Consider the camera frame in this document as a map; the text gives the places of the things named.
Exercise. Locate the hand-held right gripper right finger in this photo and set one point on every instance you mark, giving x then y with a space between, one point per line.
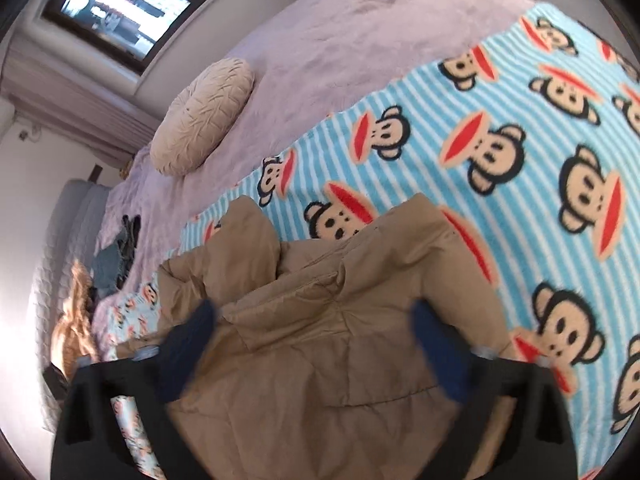
440 350

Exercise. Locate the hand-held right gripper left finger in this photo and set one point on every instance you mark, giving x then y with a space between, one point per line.
192 335

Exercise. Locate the tan puffer jacket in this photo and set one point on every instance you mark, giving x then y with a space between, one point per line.
310 335

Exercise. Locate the blue jeans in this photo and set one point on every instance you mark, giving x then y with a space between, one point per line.
112 265

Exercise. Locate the yellow striped garment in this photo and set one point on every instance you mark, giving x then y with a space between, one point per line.
77 310

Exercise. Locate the grey quilted headboard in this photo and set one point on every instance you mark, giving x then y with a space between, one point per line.
55 240

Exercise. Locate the gold ornaments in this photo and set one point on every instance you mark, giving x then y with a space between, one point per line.
126 171

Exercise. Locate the monkey printed striped blanket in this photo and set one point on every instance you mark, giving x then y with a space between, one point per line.
425 160

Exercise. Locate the round cream cushion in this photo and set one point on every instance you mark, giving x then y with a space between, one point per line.
200 115

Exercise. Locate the grey pleated curtain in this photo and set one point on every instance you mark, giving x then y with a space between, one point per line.
75 105

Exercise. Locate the bed with purple cover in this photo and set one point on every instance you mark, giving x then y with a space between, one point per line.
325 45

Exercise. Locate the dark framed window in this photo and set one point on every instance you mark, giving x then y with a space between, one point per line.
125 5

